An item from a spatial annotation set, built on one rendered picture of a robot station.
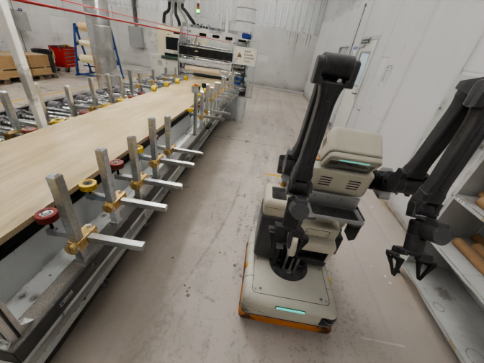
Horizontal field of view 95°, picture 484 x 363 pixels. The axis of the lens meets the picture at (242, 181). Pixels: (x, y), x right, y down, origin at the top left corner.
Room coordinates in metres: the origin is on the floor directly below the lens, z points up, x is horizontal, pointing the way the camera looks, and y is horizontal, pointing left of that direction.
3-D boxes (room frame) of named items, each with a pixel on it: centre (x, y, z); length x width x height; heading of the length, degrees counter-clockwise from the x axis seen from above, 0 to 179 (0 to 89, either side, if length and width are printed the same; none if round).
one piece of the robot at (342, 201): (0.84, -0.42, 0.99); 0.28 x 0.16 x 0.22; 88
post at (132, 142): (1.13, 0.64, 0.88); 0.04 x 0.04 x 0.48; 88
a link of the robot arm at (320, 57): (0.68, -0.20, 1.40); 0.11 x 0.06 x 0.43; 88
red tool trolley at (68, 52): (8.65, 7.02, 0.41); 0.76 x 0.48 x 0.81; 5
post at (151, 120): (1.38, 0.63, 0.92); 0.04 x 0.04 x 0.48; 88
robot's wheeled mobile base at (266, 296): (1.13, -0.43, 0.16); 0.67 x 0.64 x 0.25; 178
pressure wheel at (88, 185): (0.92, 0.79, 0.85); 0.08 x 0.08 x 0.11
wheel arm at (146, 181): (1.17, 0.59, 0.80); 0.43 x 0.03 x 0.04; 88
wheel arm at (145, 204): (0.92, 0.59, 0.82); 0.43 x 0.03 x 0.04; 88
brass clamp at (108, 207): (0.90, 0.65, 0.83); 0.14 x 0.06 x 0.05; 178
